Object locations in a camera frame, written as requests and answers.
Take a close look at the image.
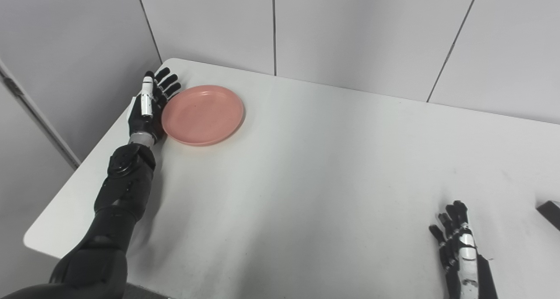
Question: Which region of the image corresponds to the chocolate cake slice with fruit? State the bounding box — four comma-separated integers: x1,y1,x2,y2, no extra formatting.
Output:
536,200,560,232

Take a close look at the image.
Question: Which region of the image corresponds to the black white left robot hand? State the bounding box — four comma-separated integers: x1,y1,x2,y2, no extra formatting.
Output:
127,67,182,143

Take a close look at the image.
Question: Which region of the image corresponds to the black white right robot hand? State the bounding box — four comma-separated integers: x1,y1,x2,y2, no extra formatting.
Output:
429,200,498,299

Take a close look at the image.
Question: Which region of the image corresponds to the grey wall trim strip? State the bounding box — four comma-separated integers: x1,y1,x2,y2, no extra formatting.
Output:
0,59,81,169

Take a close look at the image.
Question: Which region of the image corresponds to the pink round plate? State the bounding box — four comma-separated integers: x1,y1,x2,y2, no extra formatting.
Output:
161,85,245,147

